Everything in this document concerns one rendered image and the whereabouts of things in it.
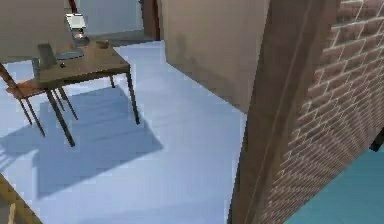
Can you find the grey flat plate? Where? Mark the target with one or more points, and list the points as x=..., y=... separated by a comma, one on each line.
x=69, y=54

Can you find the light wooden furniture piece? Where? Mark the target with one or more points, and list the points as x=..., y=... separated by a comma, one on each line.
x=15, y=206

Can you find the small black ball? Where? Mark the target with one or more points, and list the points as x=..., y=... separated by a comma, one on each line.
x=62, y=65

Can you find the dark brown door frame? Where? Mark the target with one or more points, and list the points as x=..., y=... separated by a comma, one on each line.
x=151, y=19

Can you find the black furniture leg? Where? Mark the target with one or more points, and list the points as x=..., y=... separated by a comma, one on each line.
x=377, y=141

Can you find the reddish brown wooden chair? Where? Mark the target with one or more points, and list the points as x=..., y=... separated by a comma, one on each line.
x=25, y=89

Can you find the brown wooden table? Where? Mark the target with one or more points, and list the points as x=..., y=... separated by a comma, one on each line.
x=87, y=63

